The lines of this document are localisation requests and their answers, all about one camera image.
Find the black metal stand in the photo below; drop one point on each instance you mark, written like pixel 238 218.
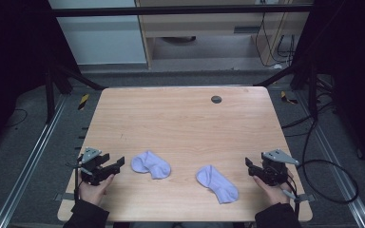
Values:
pixel 60 82
pixel 301 82

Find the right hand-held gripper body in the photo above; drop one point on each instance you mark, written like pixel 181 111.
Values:
pixel 274 169

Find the person's left hand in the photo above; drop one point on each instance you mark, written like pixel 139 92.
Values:
pixel 92 191

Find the yellow black striped tape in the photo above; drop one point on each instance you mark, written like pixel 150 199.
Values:
pixel 287 98
pixel 83 101

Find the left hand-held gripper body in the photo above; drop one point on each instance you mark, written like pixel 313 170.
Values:
pixel 92 167

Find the lavender ankle sock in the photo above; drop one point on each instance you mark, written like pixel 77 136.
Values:
pixel 151 165
pixel 218 184

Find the person's right hand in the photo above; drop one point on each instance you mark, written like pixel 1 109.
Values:
pixel 273 191

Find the grey round table grommet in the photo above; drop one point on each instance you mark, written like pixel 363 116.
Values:
pixel 216 99

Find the aluminium floor rail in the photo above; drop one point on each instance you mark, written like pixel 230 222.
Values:
pixel 336 164
pixel 28 164

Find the black horizontal frame bar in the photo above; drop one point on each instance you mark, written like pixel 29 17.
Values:
pixel 177 10

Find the white cabinet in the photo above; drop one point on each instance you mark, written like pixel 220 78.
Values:
pixel 101 38

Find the grey table edge bracket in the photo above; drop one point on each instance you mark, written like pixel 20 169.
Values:
pixel 304 198

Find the light wooden desk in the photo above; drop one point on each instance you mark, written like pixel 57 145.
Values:
pixel 202 25

